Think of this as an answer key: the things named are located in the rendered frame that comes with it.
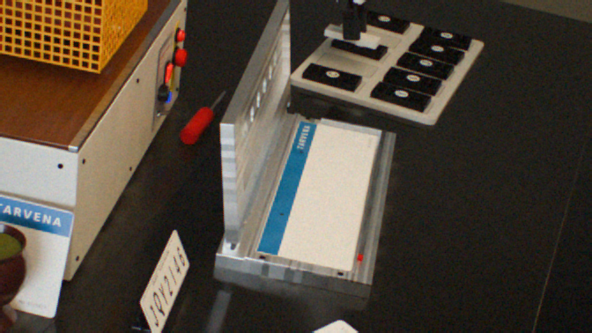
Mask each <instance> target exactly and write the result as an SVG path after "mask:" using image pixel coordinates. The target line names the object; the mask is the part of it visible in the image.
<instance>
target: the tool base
mask: <svg viewBox="0 0 592 333"><path fill-rule="evenodd" d="M300 121H306V122H314V123H319V124H321V120H318V119H314V118H310V120H307V119H306V117H305V116H301V115H300V114H295V115H291V114H287V113H286V110H285V119H284V121H283V124H282V128H281V130H280V136H279V139H278V141H277V145H276V148H275V150H274V152H273V153H272V154H271V157H270V160H268V161H267V164H266V172H265V174H264V177H263V181H261V183H260V186H259V189H258V192H259V193H258V196H257V198H256V200H255V205H254V207H253V210H252V212H251V214H250V215H249V217H248V221H247V224H244V225H243V227H242V230H241V238H240V243H239V245H237V243H236V244H226V240H225V234H224V236H223V238H222V241H221V243H220V246H219V248H218V252H217V255H216V262H215V265H216V266H219V267H224V269H226V268H228V269H229V270H237V271H241V272H246V273H249V274H254V275H258V276H263V277H267V278H275V279H280V280H284V281H288V282H293V283H298V284H303V285H310V286H314V287H319V288H323V289H328V290H332V291H337V292H340V293H344V294H350V295H354V296H358V297H362V298H367V299H368V297H369V293H370V288H371V284H372V277H373V272H374V261H375V256H376V250H377V245H378V239H379V233H380V228H381V223H382V220H381V218H383V212H384V206H385V201H386V195H387V190H388V184H389V174H390V168H391V163H392V158H393V151H394V146H395V141H396V134H395V133H390V132H387V133H386V138H385V143H384V148H382V153H381V163H380V167H379V173H378V177H377V182H376V188H375V192H374V201H373V207H372V211H371V218H370V222H369V227H368V232H367V237H366V246H365V252H364V256H363V261H362V262H361V261H357V259H358V254H359V246H360V240H361V235H362V231H363V226H364V222H365V216H366V207H367V203H368V198H369V193H370V188H371V183H372V179H373V174H374V165H375V161H376V155H377V151H378V145H379V141H380V137H377V140H376V146H375V150H374V159H373V164H372V168H371V173H370V177H369V182H368V187H367V192H366V200H365V205H364V210H363V214H362V219H361V224H360V229H359V237H358V241H357V247H356V251H355V256H354V260H353V265H352V271H349V272H346V271H341V270H337V269H333V268H330V267H325V266H320V265H315V264H311V263H304V262H299V261H294V260H290V259H285V258H281V257H276V256H272V255H265V254H259V253H257V252H256V251H255V249H256V246H257V242H258V240H259V238H260V235H261V232H262V230H263V228H264V225H265V222H266V219H267V216H268V213H269V210H270V206H271V203H272V200H273V197H274V195H275V192H276V189H277V185H278V182H279V179H280V176H281V174H282V171H283V168H284V165H285V161H286V158H287V154H288V152H289V149H290V146H291V143H292V139H293V138H294V136H295V133H296V131H297V128H298V125H299V122H300ZM260 255H264V256H265V257H266V258H265V259H260V258H259V256H260ZM338 272H342V273H343V274H344V275H343V276H338V275H337V273H338Z"/></svg>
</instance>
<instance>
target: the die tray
mask: <svg viewBox="0 0 592 333"><path fill-rule="evenodd" d="M423 28H424V27H423V26H419V25H414V24H412V23H410V27H409V28H408V29H407V30H406V31H405V32H404V34H400V33H394V32H390V31H388V30H384V29H381V28H378V27H375V26H369V25H366V34H368V35H372V36H376V37H379V38H381V43H380V44H381V45H383V46H387V47H388V52H387V53H386V54H385V55H384V57H383V58H382V59H381V60H380V61H376V60H373V59H369V58H366V57H364V56H360V55H355V54H352V53H348V52H345V50H342V49H339V48H334V47H331V42H332V41H333V40H334V39H335V38H331V37H329V38H328V39H327V40H326V41H325V42H324V43H323V44H322V45H320V46H319V47H318V48H317V49H316V51H315V52H314V53H313V54H312V55H311V56H310V57H309V58H308V59H307V60H306V61H305V62H304V63H303V64H302V65H301V66H300V67H299V68H298V69H297V70H296V71H295V72H294V73H293V74H292V75H291V76H290V84H291V85H296V86H299V87H302V88H306V89H308V90H312V91H315V92H318V93H324V94H327V95H330V96H333V97H337V98H339V99H340V100H345V101H348V102H351V103H355V104H358V105H361V106H364V107H370V108H372V109H375V110H379V111H382V112H386V113H389V114H392V115H397V116H400V117H403V118H407V119H410V120H413V121H416V122H422V123H424V124H430V125H432V124H435V123H436V121H437V120H438V118H439V117H440V115H441V113H442V111H443V110H444V107H445V106H446V105H447V104H448V103H449V101H450V100H451V98H452V97H453V95H454V93H455V91H456V90H457V87H458V86H459V84H460V83H461V82H462V80H464V78H465V77H466V75H467V73H468V72H469V70H470V67H471V65H472V64H473V63H474V62H475V60H476V59H477V58H478V56H479V55H480V53H481V52H482V49H483V46H484V43H483V42H481V41H476V40H472V41H471V44H470V47H469V50H468V51H464V50H461V51H463V52H465V57H464V58H463V59H462V60H461V61H460V62H459V63H458V64H457V65H455V68H454V72H453V73H452V74H451V75H450V77H449V78H448V79H447V80H443V79H440V78H437V79H440V80H442V82H441V87H440V90H439V91H438V92H437V93H436V95H435V96H432V95H430V96H432V100H431V103H430V104H429V106H428V107H427V108H426V109H425V111H424V113H420V112H418V111H415V110H411V109H408V108H406V107H399V106H397V105H393V104H390V102H389V103H388V102H387V101H384V100H378V99H376V98H372V97H370V92H371V91H372V89H373V88H374V87H375V86H376V85H377V83H379V82H380V81H381V82H383V77H384V75H385V74H386V72H387V71H388V70H389V68H390V67H391V66H392V67H395V68H398V69H402V70H407V71H411V72H414V73H418V74H421V75H425V76H428V77H431V78H434V77H432V76H429V75H426V74H422V73H419V72H416V71H413V70H408V69H405V68H402V67H398V66H396V61H397V60H398V58H400V56H401V55H402V54H403V53H404V52H405V51H406V52H410V51H408V50H409V46H410V45H411V44H412V42H414V41H415V40H416V38H418V37H419V36H420V34H421V32H422V30H423ZM457 50H460V49H457ZM410 53H412V52H410ZM412 54H416V53H412ZM416 55H418V54H416ZM419 56H424V55H419ZM310 63H316V64H320V65H323V66H327V67H330V68H334V69H337V70H343V71H346V72H350V73H354V74H358V76H361V77H362V81H361V84H360V85H359V87H358V88H357V90H356V91H355V92H349V91H346V90H343V89H340V88H336V87H333V86H330V85H323V84H320V83H316V82H313V81H310V80H306V79H303V78H302V74H303V71H304V70H305V68H306V67H307V66H308V65H309V64H310ZM383 83H384V82H383Z"/></svg>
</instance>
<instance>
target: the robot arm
mask: <svg viewBox="0 0 592 333"><path fill-rule="evenodd" d="M336 1H337V2H338V3H339V4H340V7H339V11H340V12H341V13H342V29H343V40H346V41H359V40H360V33H366V11H365V10H366V0H351V1H350V0H336ZM349 5H350V6H351V7H350V6H349Z"/></svg>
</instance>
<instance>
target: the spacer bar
mask: <svg viewBox="0 0 592 333"><path fill-rule="evenodd" d="M324 35H325V36H329V37H331V38H335V39H339V40H341V41H346V40H343V29H342V27H341V26H336V25H332V24H330V25H329V26H328V27H327V28H326V30H325V34H324ZM347 42H351V43H355V44H358V45H361V46H364V47H368V48H374V49H376V48H377V47H378V46H379V44H380V43H381V38H379V37H376V36H372V35H368V34H365V33H360V40H359V41H347Z"/></svg>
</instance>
